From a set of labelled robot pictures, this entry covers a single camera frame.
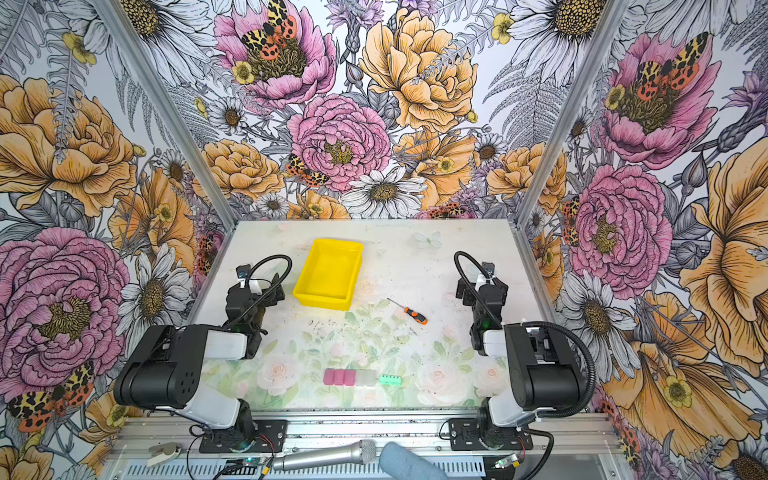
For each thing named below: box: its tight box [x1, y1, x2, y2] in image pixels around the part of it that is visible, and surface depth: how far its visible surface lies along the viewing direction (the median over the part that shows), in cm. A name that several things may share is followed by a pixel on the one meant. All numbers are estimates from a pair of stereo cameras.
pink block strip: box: [323, 368, 357, 387], surface depth 85 cm
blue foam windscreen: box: [379, 442, 449, 480], surface depth 70 cm
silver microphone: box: [273, 439, 378, 470], surface depth 71 cm
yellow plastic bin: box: [293, 238, 364, 311], surface depth 104 cm
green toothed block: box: [379, 374, 402, 386], surface depth 85 cm
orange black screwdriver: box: [386, 297, 429, 325], surface depth 96 cm
